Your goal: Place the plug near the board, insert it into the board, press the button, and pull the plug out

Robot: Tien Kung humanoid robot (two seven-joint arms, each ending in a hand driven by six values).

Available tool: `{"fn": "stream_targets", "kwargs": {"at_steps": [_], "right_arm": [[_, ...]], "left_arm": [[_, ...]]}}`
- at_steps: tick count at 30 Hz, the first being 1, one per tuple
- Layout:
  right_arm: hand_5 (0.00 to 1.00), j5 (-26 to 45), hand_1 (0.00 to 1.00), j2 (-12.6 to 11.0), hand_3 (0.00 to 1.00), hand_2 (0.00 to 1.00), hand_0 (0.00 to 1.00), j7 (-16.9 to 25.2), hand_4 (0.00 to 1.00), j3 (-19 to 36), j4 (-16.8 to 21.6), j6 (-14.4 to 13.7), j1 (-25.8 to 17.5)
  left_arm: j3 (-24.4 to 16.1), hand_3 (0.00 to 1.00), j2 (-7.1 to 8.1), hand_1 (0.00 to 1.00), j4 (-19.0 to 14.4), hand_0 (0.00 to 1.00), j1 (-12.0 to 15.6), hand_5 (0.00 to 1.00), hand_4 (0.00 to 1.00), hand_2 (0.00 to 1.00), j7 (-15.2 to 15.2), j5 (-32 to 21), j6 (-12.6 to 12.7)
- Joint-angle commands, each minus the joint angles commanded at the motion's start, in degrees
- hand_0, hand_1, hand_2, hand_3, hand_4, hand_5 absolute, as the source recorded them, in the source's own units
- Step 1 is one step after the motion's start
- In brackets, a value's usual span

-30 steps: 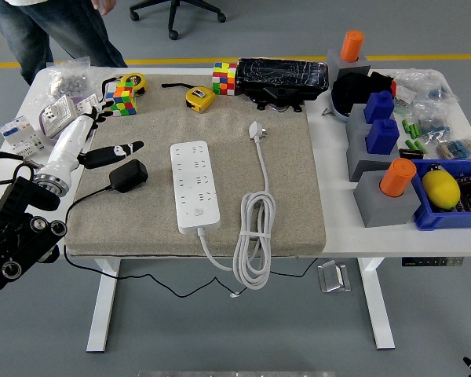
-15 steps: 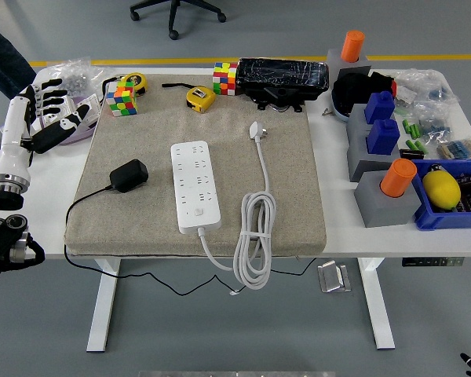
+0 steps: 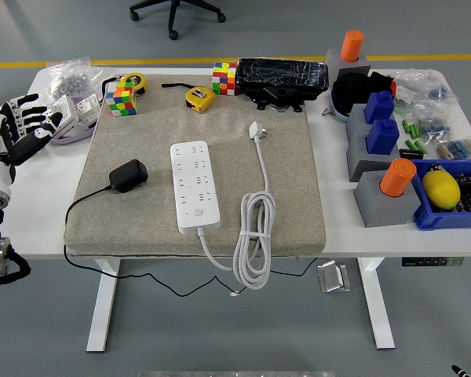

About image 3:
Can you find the large-tiled colourful puzzle cube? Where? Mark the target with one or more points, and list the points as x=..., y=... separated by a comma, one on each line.
x=121, y=100

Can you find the small black box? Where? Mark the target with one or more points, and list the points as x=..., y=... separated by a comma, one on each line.
x=411, y=153

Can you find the silver metal bracket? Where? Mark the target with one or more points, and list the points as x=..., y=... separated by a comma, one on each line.
x=331, y=277

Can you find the clear bag of resistors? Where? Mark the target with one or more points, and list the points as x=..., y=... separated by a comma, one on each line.
x=461, y=149

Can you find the clear bag of small parts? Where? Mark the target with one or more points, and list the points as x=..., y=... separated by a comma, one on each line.
x=424, y=84

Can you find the black table control panel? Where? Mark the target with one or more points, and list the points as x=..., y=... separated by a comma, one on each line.
x=431, y=262

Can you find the white power strip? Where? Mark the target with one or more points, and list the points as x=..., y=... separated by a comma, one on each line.
x=192, y=188

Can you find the white wall socket panel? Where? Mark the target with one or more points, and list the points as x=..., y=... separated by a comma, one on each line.
x=68, y=112
x=88, y=110

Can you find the grey stepped block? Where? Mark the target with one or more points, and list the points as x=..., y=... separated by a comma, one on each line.
x=357, y=157

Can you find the grey block with round hole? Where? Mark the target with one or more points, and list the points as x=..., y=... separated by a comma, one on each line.
x=384, y=212
x=333, y=61

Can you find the purple oval tray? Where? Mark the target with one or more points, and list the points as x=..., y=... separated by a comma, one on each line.
x=68, y=140

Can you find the black cloth bundle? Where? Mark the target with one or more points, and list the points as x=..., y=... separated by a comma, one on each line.
x=353, y=88

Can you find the black device in plastic wrap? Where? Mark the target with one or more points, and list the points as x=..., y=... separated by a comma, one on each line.
x=278, y=76

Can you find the white table leg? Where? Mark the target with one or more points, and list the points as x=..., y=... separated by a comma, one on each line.
x=102, y=306
x=378, y=306

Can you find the black power adapter plug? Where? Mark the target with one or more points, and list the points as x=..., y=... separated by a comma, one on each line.
x=128, y=176

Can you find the small-tiled colourful puzzle cube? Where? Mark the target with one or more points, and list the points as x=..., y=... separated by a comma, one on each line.
x=224, y=78

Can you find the grey-brown fabric mat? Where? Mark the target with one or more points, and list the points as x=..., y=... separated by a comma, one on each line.
x=282, y=176

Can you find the blue block with knob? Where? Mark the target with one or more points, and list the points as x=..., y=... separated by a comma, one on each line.
x=378, y=108
x=382, y=137

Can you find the blue plastic bin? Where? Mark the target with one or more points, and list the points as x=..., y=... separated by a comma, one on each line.
x=447, y=220

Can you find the yellow lemon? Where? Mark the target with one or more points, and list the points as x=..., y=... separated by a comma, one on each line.
x=441, y=190

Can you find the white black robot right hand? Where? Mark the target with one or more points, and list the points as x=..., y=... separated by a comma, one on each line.
x=462, y=372

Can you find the clear bag of metal screws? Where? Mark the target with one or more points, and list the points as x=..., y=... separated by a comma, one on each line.
x=72, y=80

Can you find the green battery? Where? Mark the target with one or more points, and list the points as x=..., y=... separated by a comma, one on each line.
x=412, y=130
x=417, y=130
x=421, y=147
x=410, y=143
x=406, y=126

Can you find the clear bag of blue parts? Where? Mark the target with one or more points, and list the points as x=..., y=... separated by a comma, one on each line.
x=433, y=123

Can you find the orange cylinder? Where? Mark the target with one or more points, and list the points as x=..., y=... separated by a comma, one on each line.
x=352, y=47
x=396, y=178

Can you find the small metal fitting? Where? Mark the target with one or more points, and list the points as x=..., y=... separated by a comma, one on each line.
x=328, y=112

